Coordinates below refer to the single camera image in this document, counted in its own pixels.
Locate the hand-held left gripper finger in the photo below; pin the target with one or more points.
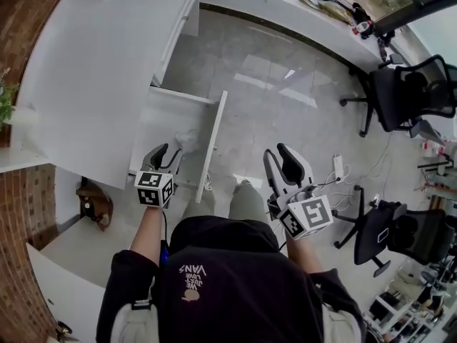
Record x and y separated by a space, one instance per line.
156 154
175 161

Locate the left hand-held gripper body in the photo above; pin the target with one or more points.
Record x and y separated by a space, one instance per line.
154 188

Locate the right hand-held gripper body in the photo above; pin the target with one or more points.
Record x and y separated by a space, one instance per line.
307 213

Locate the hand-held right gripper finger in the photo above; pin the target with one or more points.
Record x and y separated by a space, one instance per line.
293 166
274 173

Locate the clear plastic item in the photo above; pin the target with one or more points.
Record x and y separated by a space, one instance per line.
188 139

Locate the white drawer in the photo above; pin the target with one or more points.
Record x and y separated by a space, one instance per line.
168 120

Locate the person's left forearm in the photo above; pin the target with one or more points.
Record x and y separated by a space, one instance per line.
145 232

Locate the person's right forearm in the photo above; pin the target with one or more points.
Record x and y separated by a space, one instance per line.
303 254

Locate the white drawer cabinet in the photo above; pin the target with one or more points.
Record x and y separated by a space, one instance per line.
178 30

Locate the person's olive green trousers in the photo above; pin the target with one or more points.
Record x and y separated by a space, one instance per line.
246 200

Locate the person's white shoe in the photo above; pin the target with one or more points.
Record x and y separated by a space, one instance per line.
208 183

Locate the white power strip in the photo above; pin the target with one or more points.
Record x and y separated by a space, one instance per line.
338 166

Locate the brown leather bag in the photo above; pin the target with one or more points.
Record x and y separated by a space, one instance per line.
93 202

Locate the black mesh office chair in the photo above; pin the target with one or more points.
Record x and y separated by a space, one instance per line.
407 91
400 232

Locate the person's black shirt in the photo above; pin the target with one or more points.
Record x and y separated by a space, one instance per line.
242 284

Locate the grey laptop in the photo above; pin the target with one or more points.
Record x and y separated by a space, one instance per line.
426 131

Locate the red and white can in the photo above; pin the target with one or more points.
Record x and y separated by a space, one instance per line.
361 28

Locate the green potted plant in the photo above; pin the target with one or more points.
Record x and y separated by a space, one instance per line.
7 102

